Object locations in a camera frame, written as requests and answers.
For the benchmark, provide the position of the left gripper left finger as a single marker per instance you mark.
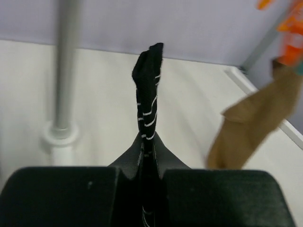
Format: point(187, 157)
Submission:
point(74, 196)

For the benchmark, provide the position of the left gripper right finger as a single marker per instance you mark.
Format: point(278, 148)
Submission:
point(216, 198)

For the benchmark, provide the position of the tan ribbed sock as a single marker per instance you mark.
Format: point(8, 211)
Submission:
point(247, 123)

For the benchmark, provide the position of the black white striped sock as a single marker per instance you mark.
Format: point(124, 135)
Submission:
point(146, 76)

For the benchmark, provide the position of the white metal clothes rack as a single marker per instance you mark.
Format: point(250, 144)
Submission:
point(60, 134)

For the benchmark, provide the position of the orange plastic clip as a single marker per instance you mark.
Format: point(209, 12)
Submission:
point(292, 28)

